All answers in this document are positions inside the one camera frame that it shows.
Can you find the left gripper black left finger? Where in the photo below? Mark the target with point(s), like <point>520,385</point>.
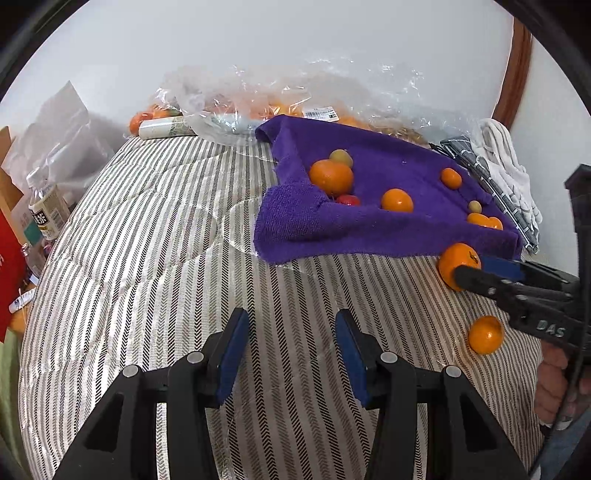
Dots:
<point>117,440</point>

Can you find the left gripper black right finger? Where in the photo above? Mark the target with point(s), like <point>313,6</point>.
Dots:
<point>464,440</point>

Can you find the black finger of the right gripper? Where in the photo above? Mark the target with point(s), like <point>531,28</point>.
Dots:
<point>489,286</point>

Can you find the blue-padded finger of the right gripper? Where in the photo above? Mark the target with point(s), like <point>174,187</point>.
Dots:
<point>529,272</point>

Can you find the small orange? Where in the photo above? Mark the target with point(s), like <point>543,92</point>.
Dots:
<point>486,335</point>
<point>495,223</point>

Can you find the smooth orange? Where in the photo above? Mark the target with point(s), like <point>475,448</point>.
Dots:
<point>479,219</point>

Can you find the person's right hand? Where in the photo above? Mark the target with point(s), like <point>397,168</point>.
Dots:
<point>551,396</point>

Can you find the small orange on bed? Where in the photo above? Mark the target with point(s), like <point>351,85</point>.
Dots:
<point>486,335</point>

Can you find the orange with sticker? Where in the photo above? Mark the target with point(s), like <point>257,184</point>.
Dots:
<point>456,255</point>

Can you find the green-brown fruit right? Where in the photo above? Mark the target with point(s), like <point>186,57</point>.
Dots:
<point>475,207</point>

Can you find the green-brown fruit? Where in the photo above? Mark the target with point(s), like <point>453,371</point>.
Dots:
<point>341,156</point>
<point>475,207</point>

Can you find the orange on towel far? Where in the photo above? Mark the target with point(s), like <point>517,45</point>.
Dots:
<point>451,178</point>

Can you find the orange on towel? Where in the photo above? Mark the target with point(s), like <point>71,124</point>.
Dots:
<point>334,178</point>
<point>397,200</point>
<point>451,178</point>

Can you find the white striped towel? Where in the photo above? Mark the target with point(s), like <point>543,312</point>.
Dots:
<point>493,144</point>

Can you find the grey checked folded cloth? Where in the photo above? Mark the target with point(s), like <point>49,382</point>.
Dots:
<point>460,150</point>

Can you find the orange on towel centre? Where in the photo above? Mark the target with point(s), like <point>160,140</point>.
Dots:
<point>397,200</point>

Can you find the small red fruit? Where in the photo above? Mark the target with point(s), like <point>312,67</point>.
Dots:
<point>348,199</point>

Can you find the striped bed quilt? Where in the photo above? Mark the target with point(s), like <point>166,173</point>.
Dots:
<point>157,255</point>

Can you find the purple towel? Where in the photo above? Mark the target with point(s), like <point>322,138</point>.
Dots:
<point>298,220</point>

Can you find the orange on towel left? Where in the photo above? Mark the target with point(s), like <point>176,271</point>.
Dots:
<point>334,178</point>

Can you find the green-brown fruit left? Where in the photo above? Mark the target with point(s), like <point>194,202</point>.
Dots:
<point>341,156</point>

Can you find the red cardboard box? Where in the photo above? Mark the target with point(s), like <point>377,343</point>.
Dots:
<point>12,276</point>

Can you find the plastic bottle with label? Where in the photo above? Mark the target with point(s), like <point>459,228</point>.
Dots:
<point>46,204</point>

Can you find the crumpled clear plastic bag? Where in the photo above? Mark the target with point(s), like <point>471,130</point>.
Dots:
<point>64,142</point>

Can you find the orange fruit on bed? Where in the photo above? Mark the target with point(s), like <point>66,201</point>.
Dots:
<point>137,120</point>

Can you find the floral rolled mat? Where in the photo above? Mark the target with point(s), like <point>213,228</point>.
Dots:
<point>161,128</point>

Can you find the clear plastic fruit bag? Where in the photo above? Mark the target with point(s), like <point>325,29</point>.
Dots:
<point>227,106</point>

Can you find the brown wooden door frame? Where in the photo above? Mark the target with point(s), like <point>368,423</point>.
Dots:
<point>516,75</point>

